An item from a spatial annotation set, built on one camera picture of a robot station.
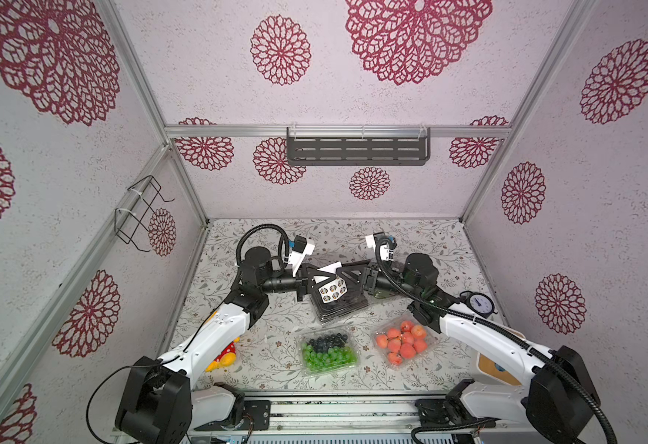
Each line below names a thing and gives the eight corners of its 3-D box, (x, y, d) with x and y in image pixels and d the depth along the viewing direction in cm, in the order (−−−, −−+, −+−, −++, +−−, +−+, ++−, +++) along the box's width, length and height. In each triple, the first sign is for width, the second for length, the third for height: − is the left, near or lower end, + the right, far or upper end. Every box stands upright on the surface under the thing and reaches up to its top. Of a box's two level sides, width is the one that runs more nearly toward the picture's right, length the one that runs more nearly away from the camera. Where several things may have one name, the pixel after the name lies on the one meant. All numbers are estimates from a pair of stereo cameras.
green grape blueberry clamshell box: (299, 376, 82) (298, 370, 78) (301, 334, 90) (300, 328, 86) (358, 375, 82) (360, 370, 78) (355, 334, 90) (356, 327, 86)
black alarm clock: (467, 318, 94) (472, 313, 91) (459, 296, 100) (464, 290, 97) (492, 318, 94) (497, 313, 91) (482, 296, 100) (487, 290, 97)
